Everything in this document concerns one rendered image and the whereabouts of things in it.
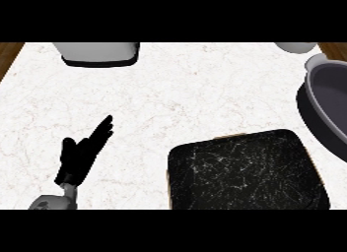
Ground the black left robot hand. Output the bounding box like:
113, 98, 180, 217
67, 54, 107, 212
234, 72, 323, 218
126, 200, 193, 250
52, 114, 116, 187

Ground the black scratched tray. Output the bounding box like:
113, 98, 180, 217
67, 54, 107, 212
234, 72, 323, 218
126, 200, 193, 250
166, 128, 332, 211

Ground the grey pot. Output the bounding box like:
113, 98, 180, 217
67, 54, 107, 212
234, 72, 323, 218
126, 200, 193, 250
297, 52, 347, 170

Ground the pale grey appliance black base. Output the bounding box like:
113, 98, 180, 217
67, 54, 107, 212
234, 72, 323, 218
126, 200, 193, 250
51, 41, 141, 69

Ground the pale grey round object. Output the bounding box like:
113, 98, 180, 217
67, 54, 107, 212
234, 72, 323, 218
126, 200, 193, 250
274, 41, 320, 55

